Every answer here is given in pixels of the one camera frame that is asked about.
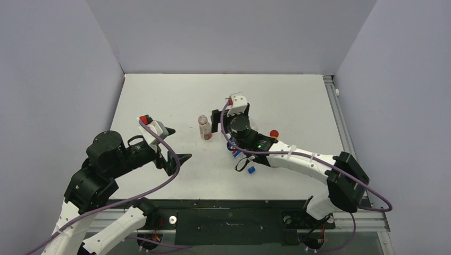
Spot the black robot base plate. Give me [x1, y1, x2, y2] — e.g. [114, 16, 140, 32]
[102, 199, 336, 247]

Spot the blue Pepsi bottle cap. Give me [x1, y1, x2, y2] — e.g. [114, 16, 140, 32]
[247, 166, 256, 174]

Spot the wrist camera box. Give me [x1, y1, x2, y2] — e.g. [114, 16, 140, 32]
[137, 115, 170, 152]
[227, 92, 247, 117]

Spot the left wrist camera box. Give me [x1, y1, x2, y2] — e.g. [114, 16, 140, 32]
[137, 115, 170, 152]

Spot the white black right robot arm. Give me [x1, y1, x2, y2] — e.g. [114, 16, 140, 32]
[211, 106, 369, 227]

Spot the red bottle cap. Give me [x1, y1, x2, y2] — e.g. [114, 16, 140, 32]
[270, 130, 279, 139]

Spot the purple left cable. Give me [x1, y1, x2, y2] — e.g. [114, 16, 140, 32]
[21, 120, 181, 255]

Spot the Pepsi bottle blue label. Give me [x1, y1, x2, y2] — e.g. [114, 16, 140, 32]
[227, 143, 247, 169]

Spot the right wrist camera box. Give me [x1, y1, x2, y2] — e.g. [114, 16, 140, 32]
[227, 92, 247, 117]

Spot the small bottle red label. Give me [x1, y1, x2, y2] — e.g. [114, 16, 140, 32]
[198, 115, 212, 140]

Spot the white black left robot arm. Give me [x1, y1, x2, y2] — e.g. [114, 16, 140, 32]
[42, 124, 191, 254]

